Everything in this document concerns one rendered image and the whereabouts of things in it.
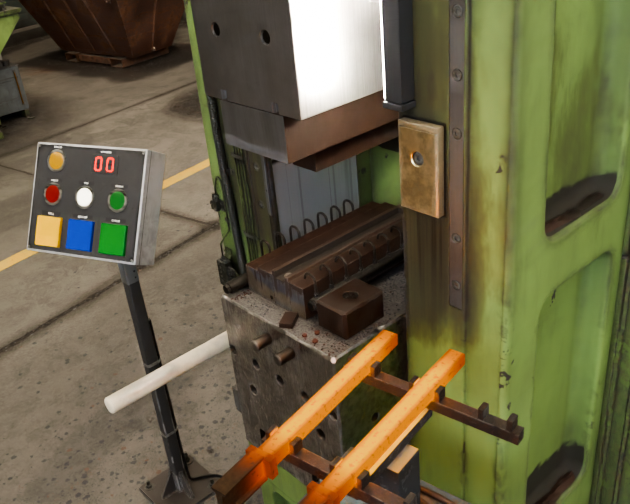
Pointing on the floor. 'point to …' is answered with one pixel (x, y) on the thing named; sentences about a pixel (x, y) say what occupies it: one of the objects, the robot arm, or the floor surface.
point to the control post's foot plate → (161, 490)
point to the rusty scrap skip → (109, 28)
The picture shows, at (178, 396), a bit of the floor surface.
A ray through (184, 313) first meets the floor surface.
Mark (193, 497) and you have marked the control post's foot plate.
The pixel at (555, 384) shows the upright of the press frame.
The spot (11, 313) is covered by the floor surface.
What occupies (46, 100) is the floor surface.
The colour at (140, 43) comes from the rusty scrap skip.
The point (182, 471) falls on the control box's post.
